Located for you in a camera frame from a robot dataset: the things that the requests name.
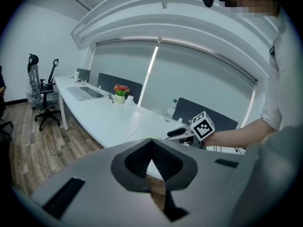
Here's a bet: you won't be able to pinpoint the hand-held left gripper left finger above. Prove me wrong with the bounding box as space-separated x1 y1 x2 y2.
30 138 176 227

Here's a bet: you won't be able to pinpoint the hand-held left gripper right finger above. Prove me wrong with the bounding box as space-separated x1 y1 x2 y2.
151 138 247 227

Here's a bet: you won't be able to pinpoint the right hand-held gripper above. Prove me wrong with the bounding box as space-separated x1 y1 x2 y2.
165 111 216 149

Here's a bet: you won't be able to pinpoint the person's right forearm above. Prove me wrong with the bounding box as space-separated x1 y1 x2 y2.
205 118 270 149

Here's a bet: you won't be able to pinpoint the clear plastic bottle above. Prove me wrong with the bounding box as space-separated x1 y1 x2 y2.
165 99 178 123

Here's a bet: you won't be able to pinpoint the long dark desk partition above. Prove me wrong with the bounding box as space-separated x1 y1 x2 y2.
97 72 143 105
172 97 239 132

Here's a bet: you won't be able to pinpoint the white desk stand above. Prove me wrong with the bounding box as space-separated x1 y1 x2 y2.
124 95 136 107

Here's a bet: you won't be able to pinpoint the grey roller blind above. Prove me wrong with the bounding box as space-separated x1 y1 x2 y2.
89 40 159 106
141 41 258 130

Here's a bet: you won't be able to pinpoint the person's grey trousers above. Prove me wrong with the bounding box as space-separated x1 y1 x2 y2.
232 125 303 227

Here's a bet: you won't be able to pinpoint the potted flowers in white pot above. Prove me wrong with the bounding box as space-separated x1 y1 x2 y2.
113 83 131 105

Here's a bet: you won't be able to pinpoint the white table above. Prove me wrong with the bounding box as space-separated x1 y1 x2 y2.
53 76 248 181

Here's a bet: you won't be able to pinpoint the dark keyboard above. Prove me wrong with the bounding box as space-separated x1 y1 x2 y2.
79 86 105 99

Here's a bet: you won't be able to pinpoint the grey keyboard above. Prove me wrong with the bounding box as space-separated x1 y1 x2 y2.
66 86 94 101

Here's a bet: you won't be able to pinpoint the black mesh office chair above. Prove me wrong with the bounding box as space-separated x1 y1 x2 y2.
34 58 62 132

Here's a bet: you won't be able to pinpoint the small dark desk partition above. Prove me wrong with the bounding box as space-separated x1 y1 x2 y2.
76 68 91 83

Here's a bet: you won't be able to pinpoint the person's white shirt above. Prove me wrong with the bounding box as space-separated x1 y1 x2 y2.
260 6 303 132

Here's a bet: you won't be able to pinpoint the dark office chair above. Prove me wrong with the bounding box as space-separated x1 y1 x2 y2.
0 65 14 143

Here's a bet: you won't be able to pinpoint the plastic-wrapped office chair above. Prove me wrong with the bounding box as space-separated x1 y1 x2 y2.
25 53 60 110

